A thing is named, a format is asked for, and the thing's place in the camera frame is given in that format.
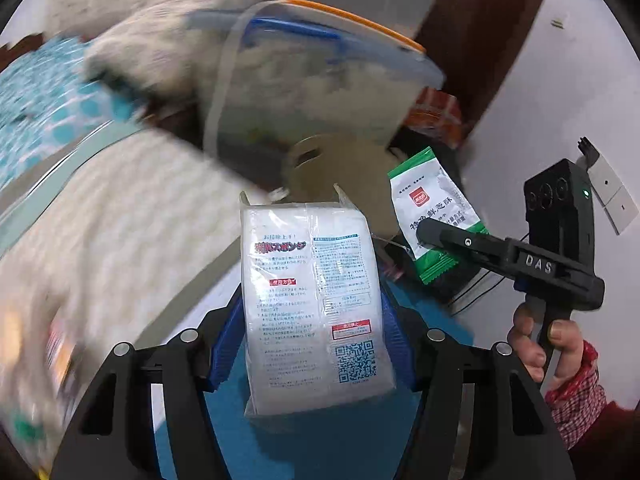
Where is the person's right forearm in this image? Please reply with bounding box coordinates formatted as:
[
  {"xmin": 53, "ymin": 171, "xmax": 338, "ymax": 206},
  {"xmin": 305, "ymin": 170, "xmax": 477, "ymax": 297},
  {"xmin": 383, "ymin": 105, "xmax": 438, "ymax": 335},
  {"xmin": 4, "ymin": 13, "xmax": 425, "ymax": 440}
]
[{"xmin": 544, "ymin": 340, "xmax": 640, "ymax": 480}]

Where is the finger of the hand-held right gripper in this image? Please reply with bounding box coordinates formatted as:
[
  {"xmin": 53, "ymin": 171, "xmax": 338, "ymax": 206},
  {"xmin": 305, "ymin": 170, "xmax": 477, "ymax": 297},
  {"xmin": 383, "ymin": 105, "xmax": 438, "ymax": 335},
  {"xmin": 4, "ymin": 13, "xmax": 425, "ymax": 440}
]
[{"xmin": 416, "ymin": 220, "xmax": 511, "ymax": 277}]

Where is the teal patterned quilt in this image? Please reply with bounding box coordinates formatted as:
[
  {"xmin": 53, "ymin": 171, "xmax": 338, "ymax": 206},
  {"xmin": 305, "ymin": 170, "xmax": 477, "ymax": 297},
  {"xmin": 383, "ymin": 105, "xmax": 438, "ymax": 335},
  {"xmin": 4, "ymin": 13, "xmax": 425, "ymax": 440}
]
[{"xmin": 0, "ymin": 35, "xmax": 147, "ymax": 187}]

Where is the blue bin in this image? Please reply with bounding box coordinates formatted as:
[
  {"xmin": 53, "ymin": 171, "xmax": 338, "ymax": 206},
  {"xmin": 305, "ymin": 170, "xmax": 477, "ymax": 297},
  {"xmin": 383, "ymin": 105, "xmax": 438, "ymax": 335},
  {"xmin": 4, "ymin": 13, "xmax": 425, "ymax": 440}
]
[{"xmin": 154, "ymin": 280, "xmax": 477, "ymax": 480}]

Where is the teal quilted mattress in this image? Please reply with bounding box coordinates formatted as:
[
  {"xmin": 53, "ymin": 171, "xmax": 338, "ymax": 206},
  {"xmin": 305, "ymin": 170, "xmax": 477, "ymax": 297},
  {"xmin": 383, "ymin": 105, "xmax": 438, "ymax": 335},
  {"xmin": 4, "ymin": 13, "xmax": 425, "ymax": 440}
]
[{"xmin": 0, "ymin": 120, "xmax": 151, "ymax": 263}]

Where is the orange red packet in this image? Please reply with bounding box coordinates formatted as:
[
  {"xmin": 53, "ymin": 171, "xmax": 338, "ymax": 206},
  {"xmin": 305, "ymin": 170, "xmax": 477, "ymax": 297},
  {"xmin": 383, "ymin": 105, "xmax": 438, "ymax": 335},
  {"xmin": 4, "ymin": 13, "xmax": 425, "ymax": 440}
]
[{"xmin": 402, "ymin": 87, "xmax": 464, "ymax": 150}]

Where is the white wall socket plate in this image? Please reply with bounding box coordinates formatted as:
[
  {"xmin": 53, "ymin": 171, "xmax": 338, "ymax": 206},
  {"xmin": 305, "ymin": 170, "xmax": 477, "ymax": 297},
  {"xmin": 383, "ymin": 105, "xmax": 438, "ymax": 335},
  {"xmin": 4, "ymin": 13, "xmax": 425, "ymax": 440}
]
[
  {"xmin": 601, "ymin": 185, "xmax": 640, "ymax": 236},
  {"xmin": 586, "ymin": 156, "xmax": 626, "ymax": 207}
]

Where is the black plug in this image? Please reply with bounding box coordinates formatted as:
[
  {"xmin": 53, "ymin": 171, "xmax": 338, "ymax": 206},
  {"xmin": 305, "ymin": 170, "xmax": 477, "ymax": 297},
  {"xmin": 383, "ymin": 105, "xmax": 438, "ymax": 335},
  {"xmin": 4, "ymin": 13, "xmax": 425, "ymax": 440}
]
[{"xmin": 576, "ymin": 136, "xmax": 600, "ymax": 167}]

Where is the brown wooden door frame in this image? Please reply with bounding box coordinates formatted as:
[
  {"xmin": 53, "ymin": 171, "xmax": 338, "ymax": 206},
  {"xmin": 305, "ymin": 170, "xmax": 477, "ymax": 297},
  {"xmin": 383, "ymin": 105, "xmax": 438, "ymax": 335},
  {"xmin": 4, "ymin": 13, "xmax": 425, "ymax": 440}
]
[{"xmin": 412, "ymin": 0, "xmax": 557, "ymax": 148}]

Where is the green white snack packet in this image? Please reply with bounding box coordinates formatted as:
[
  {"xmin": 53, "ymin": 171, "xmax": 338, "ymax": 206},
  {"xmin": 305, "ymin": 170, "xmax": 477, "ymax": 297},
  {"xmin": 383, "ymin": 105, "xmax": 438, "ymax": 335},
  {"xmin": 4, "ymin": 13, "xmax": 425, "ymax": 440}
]
[{"xmin": 387, "ymin": 146, "xmax": 492, "ymax": 286}]

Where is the dotted white pillow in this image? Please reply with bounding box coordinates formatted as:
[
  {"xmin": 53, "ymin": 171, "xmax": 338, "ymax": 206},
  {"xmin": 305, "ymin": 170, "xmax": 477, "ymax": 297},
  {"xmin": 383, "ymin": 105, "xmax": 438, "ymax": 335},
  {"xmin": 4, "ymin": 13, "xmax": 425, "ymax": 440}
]
[{"xmin": 84, "ymin": 0, "xmax": 263, "ymax": 108}]

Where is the beige chevron bed sheet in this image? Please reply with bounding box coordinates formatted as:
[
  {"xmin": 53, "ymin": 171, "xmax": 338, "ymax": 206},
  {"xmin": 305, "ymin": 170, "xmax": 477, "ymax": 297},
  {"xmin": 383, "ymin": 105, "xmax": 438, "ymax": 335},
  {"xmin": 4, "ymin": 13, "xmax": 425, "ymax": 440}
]
[{"xmin": 0, "ymin": 132, "xmax": 261, "ymax": 461}]

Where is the beige bag with handle hole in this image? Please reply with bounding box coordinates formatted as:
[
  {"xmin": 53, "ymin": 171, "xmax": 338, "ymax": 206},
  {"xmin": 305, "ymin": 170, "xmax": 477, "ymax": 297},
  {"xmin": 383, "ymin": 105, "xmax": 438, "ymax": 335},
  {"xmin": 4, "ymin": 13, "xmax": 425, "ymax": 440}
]
[{"xmin": 281, "ymin": 133, "xmax": 403, "ymax": 243}]

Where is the person's right hand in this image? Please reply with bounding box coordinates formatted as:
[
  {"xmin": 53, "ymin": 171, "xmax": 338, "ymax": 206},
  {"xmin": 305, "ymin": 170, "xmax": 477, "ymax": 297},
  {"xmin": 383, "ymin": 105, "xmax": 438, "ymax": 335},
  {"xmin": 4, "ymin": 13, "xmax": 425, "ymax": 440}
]
[{"xmin": 507, "ymin": 304, "xmax": 587, "ymax": 387}]

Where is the white sponge packet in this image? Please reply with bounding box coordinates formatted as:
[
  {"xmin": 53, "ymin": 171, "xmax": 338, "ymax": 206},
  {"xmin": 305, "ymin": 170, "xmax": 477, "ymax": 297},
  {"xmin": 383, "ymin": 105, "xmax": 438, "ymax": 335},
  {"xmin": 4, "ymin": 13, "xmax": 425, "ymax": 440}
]
[{"xmin": 239, "ymin": 183, "xmax": 398, "ymax": 418}]

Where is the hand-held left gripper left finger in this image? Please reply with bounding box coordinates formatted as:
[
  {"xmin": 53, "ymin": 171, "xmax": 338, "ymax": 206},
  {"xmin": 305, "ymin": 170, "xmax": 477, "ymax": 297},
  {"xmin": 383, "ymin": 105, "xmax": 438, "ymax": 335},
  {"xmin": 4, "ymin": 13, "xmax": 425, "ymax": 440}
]
[{"xmin": 50, "ymin": 285, "xmax": 246, "ymax": 480}]

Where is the black cable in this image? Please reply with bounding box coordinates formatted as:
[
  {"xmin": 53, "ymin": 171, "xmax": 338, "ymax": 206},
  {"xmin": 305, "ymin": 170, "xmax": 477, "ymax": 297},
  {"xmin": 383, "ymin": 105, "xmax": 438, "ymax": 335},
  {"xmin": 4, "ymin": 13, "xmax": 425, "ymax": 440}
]
[{"xmin": 447, "ymin": 232, "xmax": 532, "ymax": 318}]

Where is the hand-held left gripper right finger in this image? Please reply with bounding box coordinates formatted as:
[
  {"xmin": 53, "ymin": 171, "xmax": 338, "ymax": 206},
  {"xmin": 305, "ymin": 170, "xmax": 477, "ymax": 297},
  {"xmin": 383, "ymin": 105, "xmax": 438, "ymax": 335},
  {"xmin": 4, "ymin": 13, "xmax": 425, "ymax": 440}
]
[{"xmin": 380, "ymin": 287, "xmax": 578, "ymax": 480}]

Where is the clear storage box orange lid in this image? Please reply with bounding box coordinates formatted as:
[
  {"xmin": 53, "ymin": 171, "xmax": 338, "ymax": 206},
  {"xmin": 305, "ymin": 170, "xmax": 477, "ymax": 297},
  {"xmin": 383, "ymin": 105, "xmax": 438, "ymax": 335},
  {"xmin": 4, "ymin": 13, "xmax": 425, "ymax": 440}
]
[{"xmin": 200, "ymin": 0, "xmax": 447, "ymax": 183}]

